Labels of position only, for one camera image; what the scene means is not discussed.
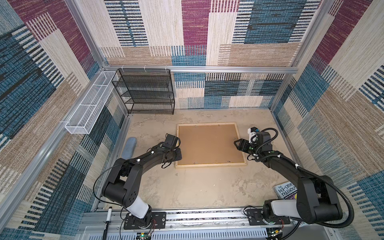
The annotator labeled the colourful treehouse book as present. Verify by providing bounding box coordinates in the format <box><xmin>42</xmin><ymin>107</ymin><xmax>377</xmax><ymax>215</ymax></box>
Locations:
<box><xmin>274</xmin><ymin>182</ymin><xmax>298</xmax><ymax>200</ymax></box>

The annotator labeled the white wire mesh basket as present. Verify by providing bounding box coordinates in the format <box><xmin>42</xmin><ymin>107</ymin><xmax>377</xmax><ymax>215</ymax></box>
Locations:
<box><xmin>65</xmin><ymin>71</ymin><xmax>116</xmax><ymax>135</ymax></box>

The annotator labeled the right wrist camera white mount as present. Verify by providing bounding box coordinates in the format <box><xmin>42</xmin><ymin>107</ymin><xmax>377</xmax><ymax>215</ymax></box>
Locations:
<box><xmin>248</xmin><ymin>127</ymin><xmax>259</xmax><ymax>144</ymax></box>

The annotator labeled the light wooden picture frame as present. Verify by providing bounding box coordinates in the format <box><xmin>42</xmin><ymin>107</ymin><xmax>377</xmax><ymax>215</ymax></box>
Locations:
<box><xmin>175</xmin><ymin>122</ymin><xmax>248</xmax><ymax>169</ymax></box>

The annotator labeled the brown frame backing board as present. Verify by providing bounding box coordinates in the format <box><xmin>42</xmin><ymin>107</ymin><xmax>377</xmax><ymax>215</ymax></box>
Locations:
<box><xmin>178</xmin><ymin>124</ymin><xmax>245</xmax><ymax>166</ymax></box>

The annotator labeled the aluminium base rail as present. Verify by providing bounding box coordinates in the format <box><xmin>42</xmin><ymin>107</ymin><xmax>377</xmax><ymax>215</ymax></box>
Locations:
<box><xmin>74</xmin><ymin>206</ymin><xmax>334</xmax><ymax>240</ymax></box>

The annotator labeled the blue grey glasses case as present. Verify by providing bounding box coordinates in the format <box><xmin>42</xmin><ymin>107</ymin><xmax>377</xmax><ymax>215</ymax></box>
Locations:
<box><xmin>122</xmin><ymin>137</ymin><xmax>137</xmax><ymax>160</ymax></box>

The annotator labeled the black white marker pen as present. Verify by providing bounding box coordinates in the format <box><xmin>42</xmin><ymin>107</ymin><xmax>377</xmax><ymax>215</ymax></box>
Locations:
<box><xmin>102</xmin><ymin>207</ymin><xmax>113</xmax><ymax>240</ymax></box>

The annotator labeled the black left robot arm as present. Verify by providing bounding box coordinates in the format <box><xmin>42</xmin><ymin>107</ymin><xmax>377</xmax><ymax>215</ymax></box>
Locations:
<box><xmin>102</xmin><ymin>134</ymin><xmax>182</xmax><ymax>229</ymax></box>

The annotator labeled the black wire mesh shelf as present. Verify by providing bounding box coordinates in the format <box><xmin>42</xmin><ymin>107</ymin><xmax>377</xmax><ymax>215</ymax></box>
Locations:
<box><xmin>112</xmin><ymin>69</ymin><xmax>176</xmax><ymax>115</ymax></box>

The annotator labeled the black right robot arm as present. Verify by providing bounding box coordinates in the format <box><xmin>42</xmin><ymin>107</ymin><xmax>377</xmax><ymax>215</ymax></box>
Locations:
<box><xmin>234</xmin><ymin>128</ymin><xmax>343</xmax><ymax>224</ymax></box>

